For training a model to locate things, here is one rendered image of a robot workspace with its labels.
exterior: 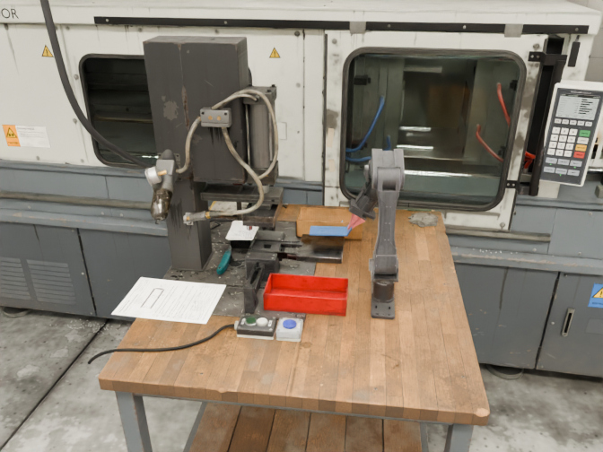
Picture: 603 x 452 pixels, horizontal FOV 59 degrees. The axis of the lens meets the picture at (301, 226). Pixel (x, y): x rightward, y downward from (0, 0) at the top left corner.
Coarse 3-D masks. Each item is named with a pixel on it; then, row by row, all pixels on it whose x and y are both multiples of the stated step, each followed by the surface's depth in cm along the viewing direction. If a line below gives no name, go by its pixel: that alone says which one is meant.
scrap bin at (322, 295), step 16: (272, 288) 172; (288, 288) 172; (304, 288) 171; (320, 288) 170; (336, 288) 169; (272, 304) 161; (288, 304) 160; (304, 304) 160; (320, 304) 159; (336, 304) 158
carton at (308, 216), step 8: (304, 208) 212; (312, 208) 212; (320, 208) 211; (328, 208) 211; (304, 216) 214; (312, 216) 213; (320, 216) 213; (328, 216) 212; (336, 216) 212; (344, 216) 211; (296, 224) 203; (304, 224) 202; (312, 224) 202; (320, 224) 201; (328, 224) 201; (336, 224) 201; (344, 224) 200; (360, 224) 199; (296, 232) 204; (304, 232) 204; (352, 232) 201; (360, 232) 201
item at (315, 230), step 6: (312, 228) 197; (318, 228) 197; (324, 228) 197; (330, 228) 197; (336, 228) 197; (342, 228) 197; (312, 234) 193; (318, 234) 193; (324, 234) 193; (330, 234) 193; (336, 234) 193; (342, 234) 192; (348, 234) 192
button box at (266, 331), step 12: (240, 324) 152; (252, 324) 151; (240, 336) 151; (252, 336) 151; (264, 336) 150; (132, 348) 146; (144, 348) 146; (156, 348) 146; (168, 348) 146; (180, 348) 146
